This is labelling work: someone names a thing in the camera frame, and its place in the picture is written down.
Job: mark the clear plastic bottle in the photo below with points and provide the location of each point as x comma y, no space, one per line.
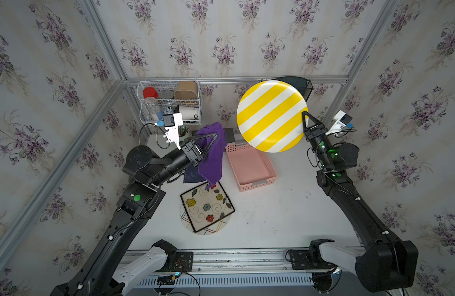
153,108

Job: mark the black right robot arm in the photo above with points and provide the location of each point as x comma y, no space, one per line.
386,262

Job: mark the brown paper box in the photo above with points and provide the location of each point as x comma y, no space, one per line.
186,90

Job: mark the yellow striped round plate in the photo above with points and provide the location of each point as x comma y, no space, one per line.
269,116

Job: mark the white cylindrical can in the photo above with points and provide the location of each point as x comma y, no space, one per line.
189,113

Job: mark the purple cloth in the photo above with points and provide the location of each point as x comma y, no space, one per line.
211,168

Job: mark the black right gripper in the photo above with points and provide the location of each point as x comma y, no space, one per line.
320,129

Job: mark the square floral plate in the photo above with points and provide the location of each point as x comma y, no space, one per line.
206,210

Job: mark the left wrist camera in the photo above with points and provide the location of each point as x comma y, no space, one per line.
172,122

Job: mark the pink plastic basket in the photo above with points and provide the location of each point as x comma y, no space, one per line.
252,168

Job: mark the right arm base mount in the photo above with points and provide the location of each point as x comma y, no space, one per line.
325,275

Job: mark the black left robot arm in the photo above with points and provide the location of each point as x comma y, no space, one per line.
101,274

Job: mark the dark grey book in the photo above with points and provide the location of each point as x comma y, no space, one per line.
229,135

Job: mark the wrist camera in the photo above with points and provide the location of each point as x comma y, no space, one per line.
172,122
342,124

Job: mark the small navy notebook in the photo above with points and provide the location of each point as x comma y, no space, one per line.
192,175

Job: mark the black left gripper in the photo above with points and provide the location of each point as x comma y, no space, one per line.
196,154

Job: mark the black mesh wall holder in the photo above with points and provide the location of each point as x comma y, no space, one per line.
301,84

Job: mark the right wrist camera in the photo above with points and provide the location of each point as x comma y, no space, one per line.
342,124

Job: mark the white wire basket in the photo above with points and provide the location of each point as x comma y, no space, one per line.
166,100

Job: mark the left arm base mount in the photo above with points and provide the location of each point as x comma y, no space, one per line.
176,263

